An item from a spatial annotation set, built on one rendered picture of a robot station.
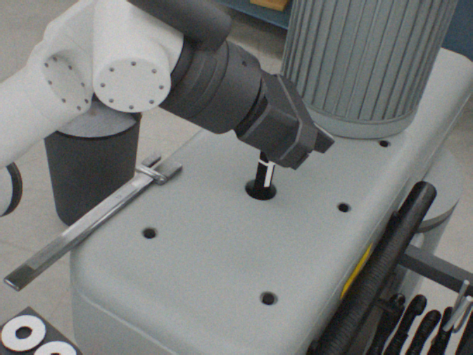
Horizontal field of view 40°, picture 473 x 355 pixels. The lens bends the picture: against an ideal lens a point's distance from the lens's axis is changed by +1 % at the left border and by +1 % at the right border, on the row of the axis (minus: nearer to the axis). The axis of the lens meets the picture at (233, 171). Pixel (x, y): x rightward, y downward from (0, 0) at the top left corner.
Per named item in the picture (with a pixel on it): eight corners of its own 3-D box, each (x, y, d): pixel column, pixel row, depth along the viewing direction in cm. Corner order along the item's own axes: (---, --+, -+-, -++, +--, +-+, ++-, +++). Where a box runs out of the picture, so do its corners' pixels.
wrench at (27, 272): (25, 299, 60) (24, 293, 60) (-5, 278, 62) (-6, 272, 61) (182, 169, 77) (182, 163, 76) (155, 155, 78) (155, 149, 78)
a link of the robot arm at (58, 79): (183, 67, 58) (72, 136, 63) (176, 6, 64) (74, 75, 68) (135, 19, 53) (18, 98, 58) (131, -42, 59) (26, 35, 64)
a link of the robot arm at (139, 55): (179, 150, 62) (71, 103, 55) (172, 75, 69) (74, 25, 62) (257, 73, 56) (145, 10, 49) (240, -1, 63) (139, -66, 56)
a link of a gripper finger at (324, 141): (318, 153, 74) (278, 133, 70) (336, 134, 73) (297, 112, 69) (322, 163, 73) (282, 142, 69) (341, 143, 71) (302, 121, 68)
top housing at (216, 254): (244, 474, 67) (267, 386, 56) (49, 344, 75) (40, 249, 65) (399, 217, 99) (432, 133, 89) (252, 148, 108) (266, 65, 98)
